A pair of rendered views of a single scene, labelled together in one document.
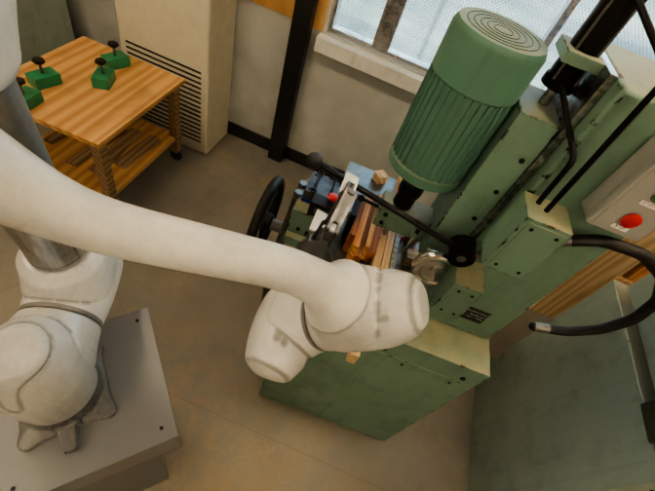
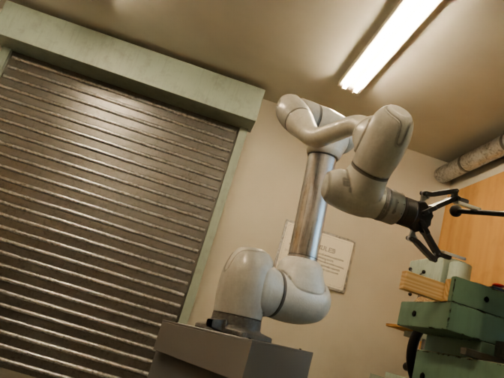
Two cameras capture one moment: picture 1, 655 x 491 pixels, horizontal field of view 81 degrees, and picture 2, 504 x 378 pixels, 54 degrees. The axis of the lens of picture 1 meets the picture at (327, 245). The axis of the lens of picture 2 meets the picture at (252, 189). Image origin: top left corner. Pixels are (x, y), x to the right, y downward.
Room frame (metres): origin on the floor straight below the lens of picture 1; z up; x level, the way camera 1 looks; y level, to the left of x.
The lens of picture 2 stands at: (-0.09, -1.17, 0.72)
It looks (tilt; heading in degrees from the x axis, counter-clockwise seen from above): 16 degrees up; 84
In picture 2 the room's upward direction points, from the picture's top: 17 degrees clockwise
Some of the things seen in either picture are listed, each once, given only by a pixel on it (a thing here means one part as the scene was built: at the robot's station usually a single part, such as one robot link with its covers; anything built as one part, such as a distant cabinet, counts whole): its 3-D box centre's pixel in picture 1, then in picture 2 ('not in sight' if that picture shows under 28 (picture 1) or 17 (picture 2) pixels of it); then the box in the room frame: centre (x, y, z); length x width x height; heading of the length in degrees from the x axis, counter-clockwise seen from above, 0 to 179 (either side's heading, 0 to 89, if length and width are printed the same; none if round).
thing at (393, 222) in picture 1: (402, 218); not in sight; (0.78, -0.15, 1.02); 0.14 x 0.07 x 0.09; 92
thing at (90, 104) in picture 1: (97, 122); not in sight; (1.36, 1.30, 0.32); 0.66 x 0.57 x 0.64; 0
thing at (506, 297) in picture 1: (529, 221); not in sight; (0.79, -0.42, 1.16); 0.22 x 0.22 x 0.72; 2
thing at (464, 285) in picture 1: (456, 287); not in sight; (0.63, -0.32, 1.02); 0.09 x 0.07 x 0.12; 2
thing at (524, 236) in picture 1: (522, 238); not in sight; (0.63, -0.35, 1.22); 0.09 x 0.08 x 0.15; 92
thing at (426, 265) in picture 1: (436, 269); not in sight; (0.66, -0.27, 1.02); 0.12 x 0.03 x 0.12; 92
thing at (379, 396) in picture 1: (358, 337); not in sight; (0.78, -0.25, 0.35); 0.58 x 0.45 x 0.71; 92
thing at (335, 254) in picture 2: not in sight; (314, 256); (1.04, 2.89, 1.48); 0.64 x 0.02 x 0.46; 179
